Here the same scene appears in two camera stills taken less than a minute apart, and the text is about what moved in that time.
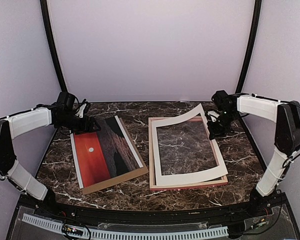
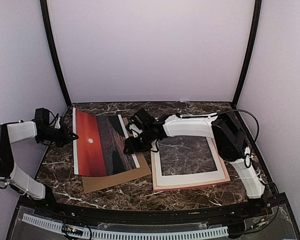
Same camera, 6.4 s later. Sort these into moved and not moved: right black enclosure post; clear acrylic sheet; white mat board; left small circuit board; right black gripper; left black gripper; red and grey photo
Moved: white mat board; red and grey photo; right black gripper; left black gripper
Not moved: left small circuit board; right black enclosure post; clear acrylic sheet
